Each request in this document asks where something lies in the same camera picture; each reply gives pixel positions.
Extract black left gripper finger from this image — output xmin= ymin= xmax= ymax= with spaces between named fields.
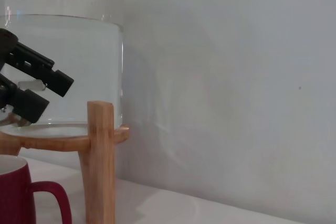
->
xmin=5 ymin=41 xmax=75 ymax=98
xmin=0 ymin=73 xmax=50 ymax=124

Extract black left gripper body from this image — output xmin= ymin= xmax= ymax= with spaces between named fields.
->
xmin=0 ymin=28 xmax=19 ymax=72

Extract red cup white inside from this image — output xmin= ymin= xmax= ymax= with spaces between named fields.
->
xmin=0 ymin=155 xmax=73 ymax=224

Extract glass water dispenser jar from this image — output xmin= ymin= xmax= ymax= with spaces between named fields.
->
xmin=0 ymin=0 xmax=124 ymax=140

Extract wooden dispenser stand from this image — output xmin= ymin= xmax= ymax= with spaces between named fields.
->
xmin=0 ymin=100 xmax=130 ymax=224

